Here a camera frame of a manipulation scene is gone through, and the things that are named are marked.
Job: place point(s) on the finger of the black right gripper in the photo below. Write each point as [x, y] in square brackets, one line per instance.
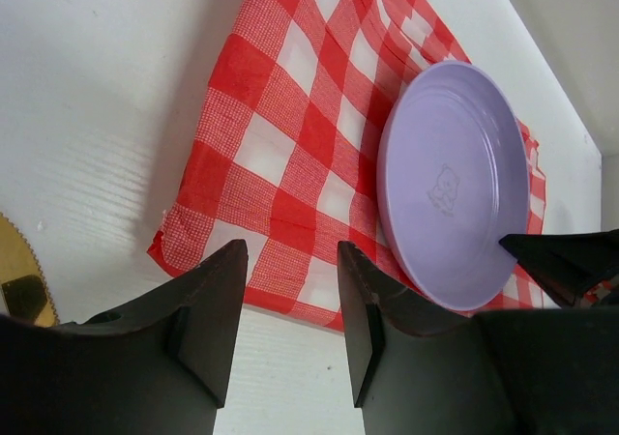
[579, 270]

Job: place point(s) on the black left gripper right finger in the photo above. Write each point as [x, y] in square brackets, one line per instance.
[415, 367]

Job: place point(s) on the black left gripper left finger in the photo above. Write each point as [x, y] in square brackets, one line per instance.
[161, 363]

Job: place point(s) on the purple plastic plate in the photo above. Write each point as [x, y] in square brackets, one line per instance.
[452, 180]

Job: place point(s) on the red white checkered cloth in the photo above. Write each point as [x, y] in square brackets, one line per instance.
[284, 154]

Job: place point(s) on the gold knife green handle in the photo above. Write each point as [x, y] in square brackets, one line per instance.
[24, 292]

